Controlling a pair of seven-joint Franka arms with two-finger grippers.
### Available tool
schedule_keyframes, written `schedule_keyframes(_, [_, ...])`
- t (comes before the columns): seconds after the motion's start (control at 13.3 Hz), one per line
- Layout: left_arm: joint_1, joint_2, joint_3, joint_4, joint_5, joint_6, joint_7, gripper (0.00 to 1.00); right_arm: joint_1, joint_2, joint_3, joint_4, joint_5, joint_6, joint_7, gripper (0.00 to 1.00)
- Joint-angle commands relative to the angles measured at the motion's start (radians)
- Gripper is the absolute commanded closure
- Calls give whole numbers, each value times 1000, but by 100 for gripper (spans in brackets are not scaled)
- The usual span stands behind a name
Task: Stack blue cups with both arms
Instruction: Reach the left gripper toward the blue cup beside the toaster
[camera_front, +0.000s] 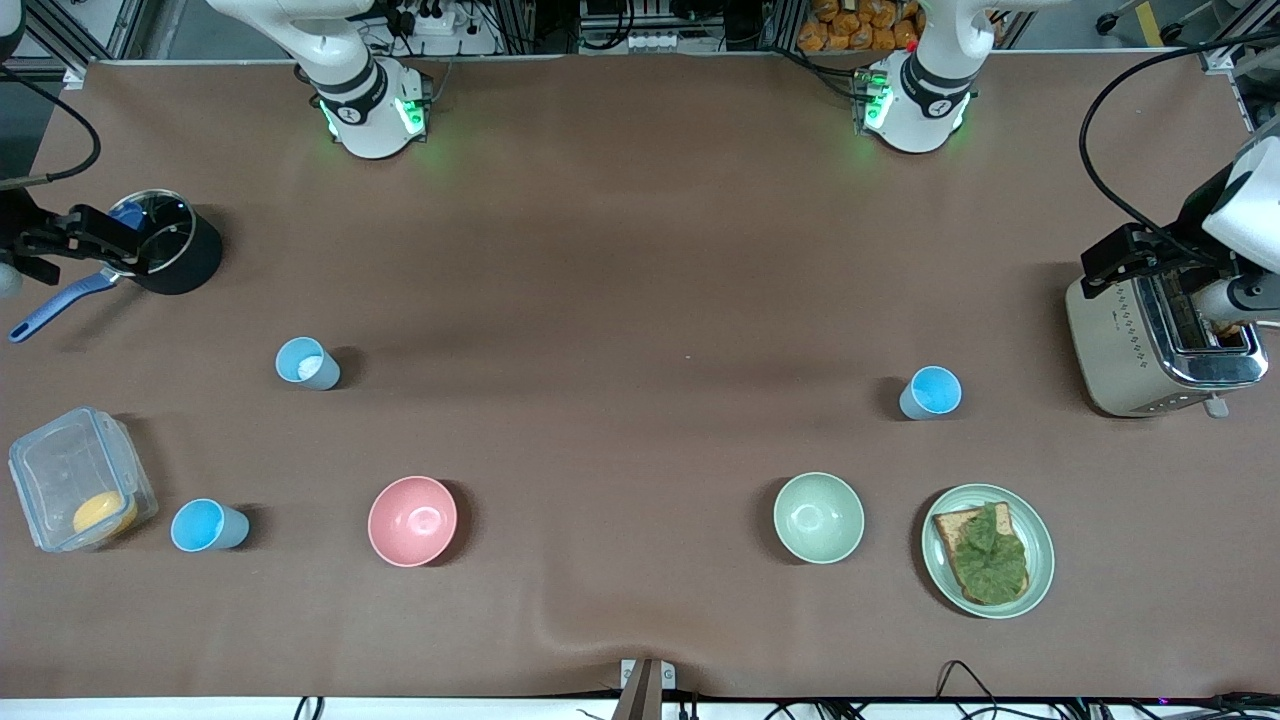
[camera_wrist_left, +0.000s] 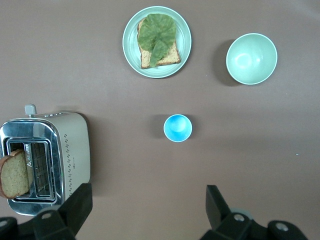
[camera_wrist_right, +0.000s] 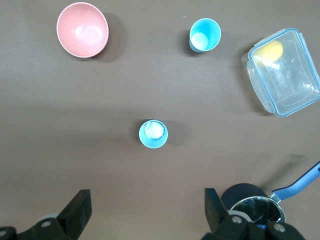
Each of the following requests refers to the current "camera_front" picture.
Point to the clear plastic food container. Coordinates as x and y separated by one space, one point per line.
60 470

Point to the silver toaster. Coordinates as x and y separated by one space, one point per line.
1120 340

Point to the pale green plate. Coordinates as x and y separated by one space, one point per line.
1040 550

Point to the bag of bread rolls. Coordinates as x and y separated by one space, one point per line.
850 25

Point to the brown table cover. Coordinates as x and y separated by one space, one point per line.
640 300

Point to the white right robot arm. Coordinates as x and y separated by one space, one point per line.
360 100

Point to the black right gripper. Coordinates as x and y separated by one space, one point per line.
14 218

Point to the glass lid blue knob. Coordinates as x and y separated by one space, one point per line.
165 235

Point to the aluminium frame profile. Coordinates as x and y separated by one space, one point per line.
1240 90
75 40

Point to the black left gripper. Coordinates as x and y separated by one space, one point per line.
1193 218

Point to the metal table bracket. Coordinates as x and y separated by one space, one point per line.
648 690

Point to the yellow round food item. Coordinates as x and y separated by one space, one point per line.
103 514

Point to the pink bowl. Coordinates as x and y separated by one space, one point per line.
412 520

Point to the white power strip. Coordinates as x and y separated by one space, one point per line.
652 42
430 20

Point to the bread slice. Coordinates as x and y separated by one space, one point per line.
953 530

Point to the pale green bowl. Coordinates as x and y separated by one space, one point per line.
818 518

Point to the green lettuce leaf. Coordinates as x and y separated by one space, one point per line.
990 570

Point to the blue plastic cup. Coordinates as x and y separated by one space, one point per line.
205 526
932 392
305 362

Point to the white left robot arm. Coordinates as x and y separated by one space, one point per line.
925 100

